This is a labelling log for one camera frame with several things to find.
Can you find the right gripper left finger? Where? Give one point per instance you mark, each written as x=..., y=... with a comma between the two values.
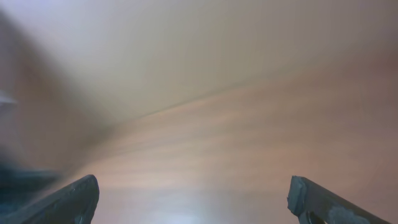
x=74, y=203

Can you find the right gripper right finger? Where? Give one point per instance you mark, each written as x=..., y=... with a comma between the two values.
x=311, y=203

